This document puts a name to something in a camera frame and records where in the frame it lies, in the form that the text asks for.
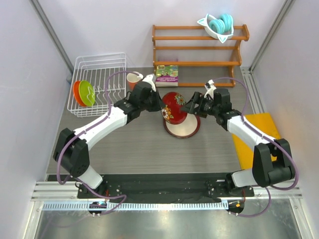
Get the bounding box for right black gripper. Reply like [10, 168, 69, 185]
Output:
[180, 92, 220, 119]

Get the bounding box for red floral small plate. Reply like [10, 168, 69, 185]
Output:
[161, 92, 187, 124]

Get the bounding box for large red cream plate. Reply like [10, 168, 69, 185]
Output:
[163, 114, 201, 138]

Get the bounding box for green plate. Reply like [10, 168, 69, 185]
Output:
[79, 81, 95, 107]

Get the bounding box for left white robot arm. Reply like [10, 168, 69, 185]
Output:
[53, 79, 164, 199]

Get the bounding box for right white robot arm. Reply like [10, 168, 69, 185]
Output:
[181, 88, 299, 197]

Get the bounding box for wooden shelf rack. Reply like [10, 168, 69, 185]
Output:
[152, 24, 250, 88]

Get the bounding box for colourful book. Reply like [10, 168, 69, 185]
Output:
[155, 65, 178, 87]

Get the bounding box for orange mug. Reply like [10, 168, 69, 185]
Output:
[126, 72, 144, 91]

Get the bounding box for yellow board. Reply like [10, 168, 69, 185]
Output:
[232, 113, 282, 169]

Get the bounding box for white cat ear bowl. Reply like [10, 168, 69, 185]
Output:
[197, 13, 234, 44]

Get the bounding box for teal headphones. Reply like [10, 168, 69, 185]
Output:
[208, 13, 233, 34]

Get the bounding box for orange plate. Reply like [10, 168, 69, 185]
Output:
[73, 81, 86, 107]

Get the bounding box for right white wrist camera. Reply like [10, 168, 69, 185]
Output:
[204, 79, 216, 99]

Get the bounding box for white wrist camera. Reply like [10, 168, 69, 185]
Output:
[204, 79, 216, 99]
[142, 74, 157, 92]

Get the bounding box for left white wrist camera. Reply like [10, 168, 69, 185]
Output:
[142, 74, 157, 92]

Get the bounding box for white wire dish rack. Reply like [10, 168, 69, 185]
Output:
[67, 52, 127, 118]

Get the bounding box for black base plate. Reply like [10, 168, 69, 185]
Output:
[77, 171, 256, 205]

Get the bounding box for perforated metal rail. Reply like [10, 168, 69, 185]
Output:
[42, 200, 228, 211]

